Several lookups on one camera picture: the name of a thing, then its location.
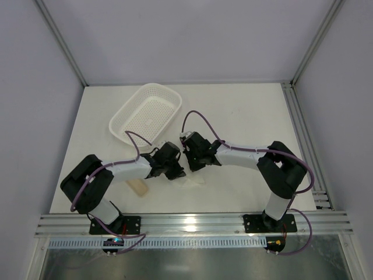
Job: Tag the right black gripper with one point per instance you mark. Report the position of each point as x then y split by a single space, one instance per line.
192 159

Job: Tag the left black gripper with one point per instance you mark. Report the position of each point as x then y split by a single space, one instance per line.
175 170

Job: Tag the white paper napkin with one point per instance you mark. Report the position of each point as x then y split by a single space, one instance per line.
191 180

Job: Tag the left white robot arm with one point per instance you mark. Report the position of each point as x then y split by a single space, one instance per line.
85 186

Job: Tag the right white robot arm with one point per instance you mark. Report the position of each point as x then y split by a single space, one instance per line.
281 170

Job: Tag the beige wooden cutlery tray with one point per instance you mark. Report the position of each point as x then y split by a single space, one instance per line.
138 186

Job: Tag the white perforated plastic basket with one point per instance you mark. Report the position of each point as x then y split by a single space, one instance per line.
147 113

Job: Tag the left black controller board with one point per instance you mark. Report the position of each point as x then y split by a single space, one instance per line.
113 246

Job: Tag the black controller board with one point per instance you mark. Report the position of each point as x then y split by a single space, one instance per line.
274 246
113 246

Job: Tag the right black controller board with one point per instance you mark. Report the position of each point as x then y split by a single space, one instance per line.
274 246

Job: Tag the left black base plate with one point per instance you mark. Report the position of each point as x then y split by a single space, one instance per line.
123 225

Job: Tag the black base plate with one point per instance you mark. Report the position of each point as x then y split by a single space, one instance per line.
123 225
260 223

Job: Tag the slotted grey cable duct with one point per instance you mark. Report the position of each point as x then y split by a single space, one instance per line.
196 242

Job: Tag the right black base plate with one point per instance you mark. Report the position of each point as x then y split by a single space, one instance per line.
260 223

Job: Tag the right side aluminium rail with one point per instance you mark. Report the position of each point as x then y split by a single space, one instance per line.
319 190

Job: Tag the aluminium rail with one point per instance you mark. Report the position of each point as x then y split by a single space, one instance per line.
319 190
322 222

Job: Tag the aluminium front rail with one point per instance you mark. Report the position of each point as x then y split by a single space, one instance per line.
322 222

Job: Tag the left aluminium corner post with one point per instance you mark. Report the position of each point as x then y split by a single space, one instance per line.
58 37

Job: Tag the aluminium corner post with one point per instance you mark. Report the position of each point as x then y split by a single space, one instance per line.
318 38
58 37

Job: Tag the right aluminium corner post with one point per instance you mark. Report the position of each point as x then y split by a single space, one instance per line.
318 38

